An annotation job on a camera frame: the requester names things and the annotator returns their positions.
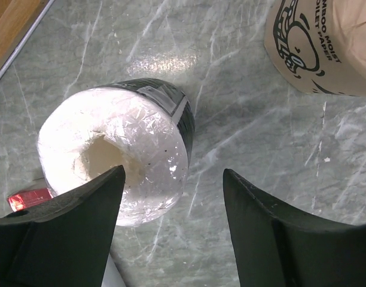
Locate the black paper roll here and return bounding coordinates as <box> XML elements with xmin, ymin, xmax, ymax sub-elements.
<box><xmin>37</xmin><ymin>78</ymin><xmax>195</xmax><ymax>227</ymax></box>

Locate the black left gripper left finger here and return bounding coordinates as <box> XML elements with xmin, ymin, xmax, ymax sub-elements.
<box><xmin>0</xmin><ymin>166</ymin><xmax>126</xmax><ymax>286</ymax></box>

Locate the red toothpaste box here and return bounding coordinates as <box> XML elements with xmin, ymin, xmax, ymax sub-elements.
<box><xmin>7</xmin><ymin>188</ymin><xmax>53</xmax><ymax>212</ymax></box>

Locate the white wire wooden shelf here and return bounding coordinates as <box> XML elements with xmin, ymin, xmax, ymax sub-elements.
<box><xmin>0</xmin><ymin>0</ymin><xmax>54</xmax><ymax>79</ymax></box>

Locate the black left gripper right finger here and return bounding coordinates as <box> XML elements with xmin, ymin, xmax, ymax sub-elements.
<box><xmin>223</xmin><ymin>169</ymin><xmax>366</xmax><ymax>286</ymax></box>

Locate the brown wrapped paper roll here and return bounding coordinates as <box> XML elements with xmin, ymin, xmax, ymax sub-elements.
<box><xmin>264</xmin><ymin>0</ymin><xmax>366</xmax><ymax>96</ymax></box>

